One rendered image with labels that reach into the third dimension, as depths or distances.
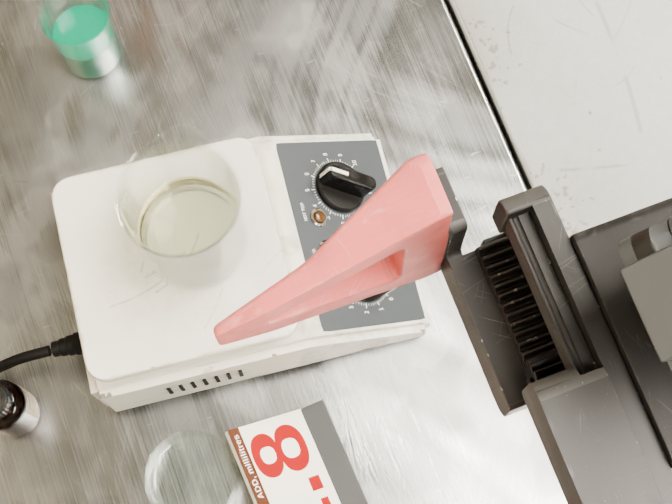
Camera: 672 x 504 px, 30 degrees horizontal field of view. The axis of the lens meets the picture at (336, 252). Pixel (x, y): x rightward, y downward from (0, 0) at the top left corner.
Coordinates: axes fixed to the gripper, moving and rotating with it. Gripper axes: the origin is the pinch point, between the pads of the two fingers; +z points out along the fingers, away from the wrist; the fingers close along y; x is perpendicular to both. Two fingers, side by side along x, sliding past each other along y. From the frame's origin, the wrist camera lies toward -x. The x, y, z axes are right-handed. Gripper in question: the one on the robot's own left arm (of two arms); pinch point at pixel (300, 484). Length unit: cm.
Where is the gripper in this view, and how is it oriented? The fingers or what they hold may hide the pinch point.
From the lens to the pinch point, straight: 36.2
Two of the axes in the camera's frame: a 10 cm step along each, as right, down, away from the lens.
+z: -9.3, 3.5, -0.8
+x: 0.1, 2.5, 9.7
